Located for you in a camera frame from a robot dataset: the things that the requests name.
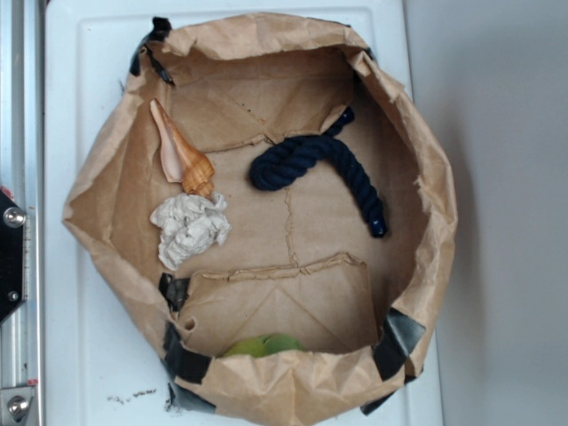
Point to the aluminium frame rail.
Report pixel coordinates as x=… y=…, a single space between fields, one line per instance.
x=20 y=394

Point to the brown paper bag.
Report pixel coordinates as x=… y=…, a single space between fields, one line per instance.
x=341 y=202

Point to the white plastic tray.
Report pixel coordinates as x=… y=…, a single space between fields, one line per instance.
x=99 y=369

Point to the black bracket with bolts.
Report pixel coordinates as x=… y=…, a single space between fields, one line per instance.
x=13 y=221

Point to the green plush animal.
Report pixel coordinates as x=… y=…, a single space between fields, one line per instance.
x=264 y=345

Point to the crumpled white paper ball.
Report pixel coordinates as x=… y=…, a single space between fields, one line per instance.
x=190 y=225

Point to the orange conch seashell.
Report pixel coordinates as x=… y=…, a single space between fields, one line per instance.
x=181 y=162

